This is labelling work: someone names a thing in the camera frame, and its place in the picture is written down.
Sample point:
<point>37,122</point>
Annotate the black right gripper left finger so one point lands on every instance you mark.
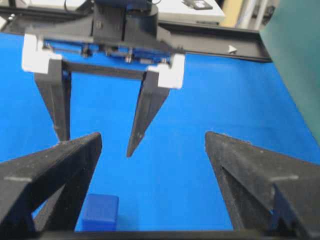
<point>45,190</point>

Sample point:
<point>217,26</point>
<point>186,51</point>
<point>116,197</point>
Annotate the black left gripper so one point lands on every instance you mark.
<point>128,39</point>

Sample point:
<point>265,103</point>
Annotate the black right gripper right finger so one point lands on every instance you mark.
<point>264,189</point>

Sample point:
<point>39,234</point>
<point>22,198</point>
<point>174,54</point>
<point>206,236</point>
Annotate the blue block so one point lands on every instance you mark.
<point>100,213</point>

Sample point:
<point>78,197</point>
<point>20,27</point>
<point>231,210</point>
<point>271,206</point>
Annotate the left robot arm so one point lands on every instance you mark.
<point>104,70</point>

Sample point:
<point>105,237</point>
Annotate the blue cloth mat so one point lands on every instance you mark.
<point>168,183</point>

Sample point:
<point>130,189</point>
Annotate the white desk with devices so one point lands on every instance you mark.
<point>169,10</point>

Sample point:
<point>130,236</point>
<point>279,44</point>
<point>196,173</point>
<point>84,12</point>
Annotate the green backdrop sheet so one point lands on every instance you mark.
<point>292,39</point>

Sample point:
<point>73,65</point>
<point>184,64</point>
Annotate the black aluminium frame rail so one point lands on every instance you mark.
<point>191,38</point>

